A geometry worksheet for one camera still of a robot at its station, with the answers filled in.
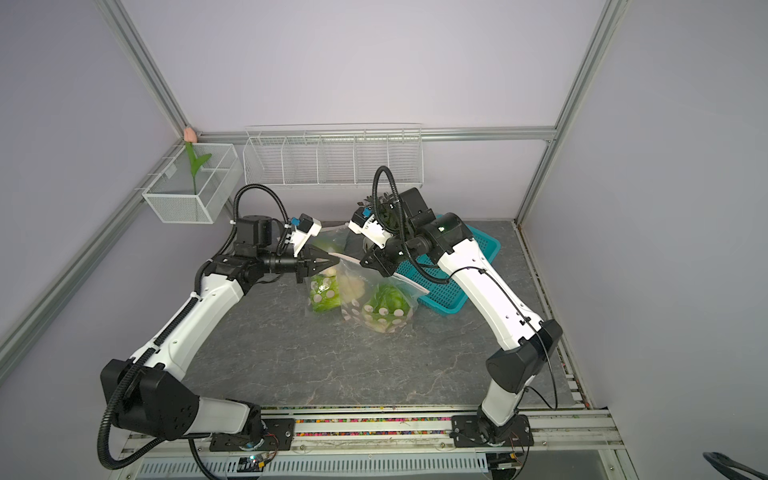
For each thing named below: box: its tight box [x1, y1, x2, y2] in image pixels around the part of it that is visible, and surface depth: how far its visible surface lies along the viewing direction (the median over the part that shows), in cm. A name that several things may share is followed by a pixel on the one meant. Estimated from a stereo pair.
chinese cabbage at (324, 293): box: [309, 274, 341, 313], surface depth 91 cm
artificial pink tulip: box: [183, 127, 213, 195], surface depth 92 cm
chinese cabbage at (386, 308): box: [362, 283, 411, 333], surface depth 81 cm
